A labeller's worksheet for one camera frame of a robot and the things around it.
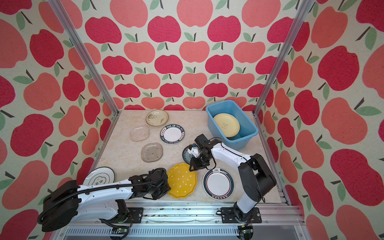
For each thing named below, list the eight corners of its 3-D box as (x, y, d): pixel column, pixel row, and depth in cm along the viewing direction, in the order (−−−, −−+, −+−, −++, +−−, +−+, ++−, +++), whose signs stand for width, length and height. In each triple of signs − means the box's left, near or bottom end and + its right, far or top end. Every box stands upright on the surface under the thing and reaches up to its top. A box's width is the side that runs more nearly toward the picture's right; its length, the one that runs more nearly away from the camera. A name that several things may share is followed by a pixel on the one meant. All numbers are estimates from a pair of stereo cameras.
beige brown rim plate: (144, 126, 114) (144, 124, 112) (148, 111, 124) (148, 109, 122) (167, 126, 114) (167, 124, 112) (169, 111, 124) (169, 109, 122)
